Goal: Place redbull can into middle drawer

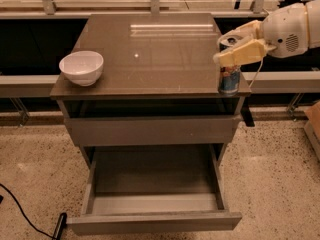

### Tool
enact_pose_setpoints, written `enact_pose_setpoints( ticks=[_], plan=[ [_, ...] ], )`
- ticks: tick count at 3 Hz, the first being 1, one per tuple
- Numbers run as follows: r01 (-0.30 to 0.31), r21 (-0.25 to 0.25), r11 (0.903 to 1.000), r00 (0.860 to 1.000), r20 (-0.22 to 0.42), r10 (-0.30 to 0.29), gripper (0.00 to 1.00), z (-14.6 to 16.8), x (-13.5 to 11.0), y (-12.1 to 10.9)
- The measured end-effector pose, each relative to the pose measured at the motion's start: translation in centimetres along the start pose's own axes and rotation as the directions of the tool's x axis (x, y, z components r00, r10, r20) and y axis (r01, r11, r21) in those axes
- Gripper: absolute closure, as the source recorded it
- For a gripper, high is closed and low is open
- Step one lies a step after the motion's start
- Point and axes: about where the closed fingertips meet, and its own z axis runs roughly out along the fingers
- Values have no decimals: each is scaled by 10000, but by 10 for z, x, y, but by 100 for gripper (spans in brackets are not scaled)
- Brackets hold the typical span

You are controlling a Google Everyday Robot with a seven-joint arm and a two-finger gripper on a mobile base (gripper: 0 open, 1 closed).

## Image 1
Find cardboard box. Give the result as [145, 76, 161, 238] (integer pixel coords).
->
[304, 101, 320, 160]

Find black floor device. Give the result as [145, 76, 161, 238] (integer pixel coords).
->
[52, 212, 67, 240]

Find white ceramic bowl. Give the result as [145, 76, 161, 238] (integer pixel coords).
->
[59, 51, 104, 86]

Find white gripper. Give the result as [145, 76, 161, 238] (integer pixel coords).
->
[213, 3, 309, 67]

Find white cable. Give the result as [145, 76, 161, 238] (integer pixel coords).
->
[248, 57, 264, 89]

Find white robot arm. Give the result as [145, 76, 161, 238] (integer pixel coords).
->
[213, 0, 320, 67]

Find black floor cable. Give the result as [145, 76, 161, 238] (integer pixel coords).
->
[0, 182, 56, 240]

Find open middle drawer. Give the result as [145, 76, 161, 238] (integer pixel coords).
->
[67, 144, 242, 235]

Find top drawer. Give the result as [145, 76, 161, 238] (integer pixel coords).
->
[65, 116, 241, 146]

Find grey drawer cabinet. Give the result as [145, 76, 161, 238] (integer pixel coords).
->
[50, 14, 251, 162]

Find Red Bull can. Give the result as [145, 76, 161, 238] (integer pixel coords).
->
[217, 35, 247, 97]

